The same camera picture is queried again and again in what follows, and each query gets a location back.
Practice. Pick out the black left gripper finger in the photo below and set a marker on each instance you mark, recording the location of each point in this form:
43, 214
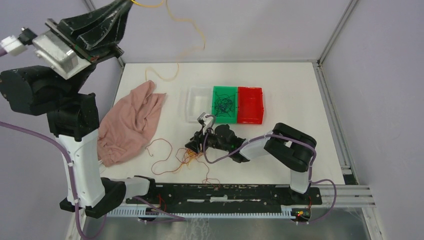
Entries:
68, 25
102, 27

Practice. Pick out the white cable duct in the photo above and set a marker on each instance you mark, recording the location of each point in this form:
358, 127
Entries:
143, 212

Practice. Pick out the clear plastic bin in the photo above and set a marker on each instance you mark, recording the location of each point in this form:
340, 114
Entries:
198, 101

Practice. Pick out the green plastic bin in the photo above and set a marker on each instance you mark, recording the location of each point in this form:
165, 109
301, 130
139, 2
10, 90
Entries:
225, 104

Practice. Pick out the pink cloth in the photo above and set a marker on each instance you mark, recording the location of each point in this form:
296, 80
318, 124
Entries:
130, 125

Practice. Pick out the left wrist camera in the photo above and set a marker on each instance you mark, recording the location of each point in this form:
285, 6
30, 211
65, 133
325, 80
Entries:
58, 55

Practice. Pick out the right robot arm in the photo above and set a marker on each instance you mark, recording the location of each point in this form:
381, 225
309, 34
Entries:
294, 149

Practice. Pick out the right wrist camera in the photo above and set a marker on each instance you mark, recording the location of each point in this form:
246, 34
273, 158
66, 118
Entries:
207, 120

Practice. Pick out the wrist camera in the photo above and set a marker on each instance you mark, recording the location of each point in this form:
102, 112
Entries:
58, 55
207, 120

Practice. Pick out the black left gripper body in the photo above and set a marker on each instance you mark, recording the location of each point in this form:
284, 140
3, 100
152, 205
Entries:
94, 56

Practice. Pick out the red plastic bin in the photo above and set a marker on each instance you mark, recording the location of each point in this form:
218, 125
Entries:
250, 106

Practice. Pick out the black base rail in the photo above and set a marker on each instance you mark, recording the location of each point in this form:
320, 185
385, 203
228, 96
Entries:
190, 198

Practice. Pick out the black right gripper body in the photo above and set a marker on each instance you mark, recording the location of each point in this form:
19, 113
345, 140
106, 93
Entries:
210, 140

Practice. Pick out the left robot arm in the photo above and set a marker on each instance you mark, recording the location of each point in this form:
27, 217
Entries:
73, 119

